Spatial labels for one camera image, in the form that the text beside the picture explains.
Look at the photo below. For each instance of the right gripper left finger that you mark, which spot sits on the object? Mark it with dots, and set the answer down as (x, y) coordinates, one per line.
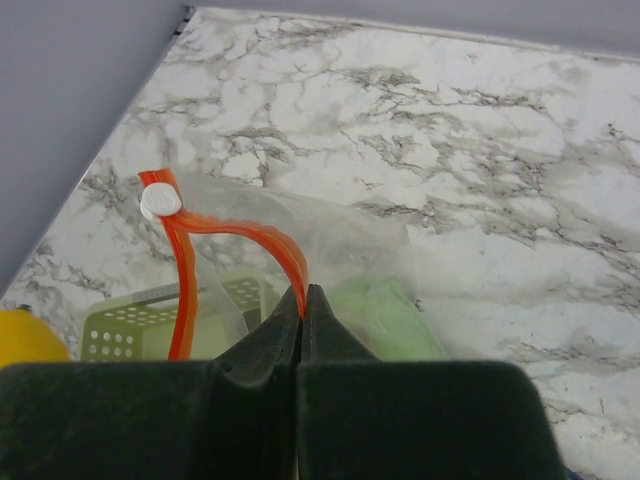
(231, 417)

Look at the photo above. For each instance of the green perforated plastic basket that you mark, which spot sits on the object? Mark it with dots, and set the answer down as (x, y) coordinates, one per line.
(139, 327)

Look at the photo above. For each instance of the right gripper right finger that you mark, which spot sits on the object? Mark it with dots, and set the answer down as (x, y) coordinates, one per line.
(362, 418)

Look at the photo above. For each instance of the light green pepper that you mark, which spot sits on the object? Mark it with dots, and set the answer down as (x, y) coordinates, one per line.
(381, 315)

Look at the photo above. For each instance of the clear zip bag orange zipper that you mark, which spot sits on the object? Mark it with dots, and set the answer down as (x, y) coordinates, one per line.
(214, 225)

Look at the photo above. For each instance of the orange fruit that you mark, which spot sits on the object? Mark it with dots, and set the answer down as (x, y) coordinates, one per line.
(26, 338)

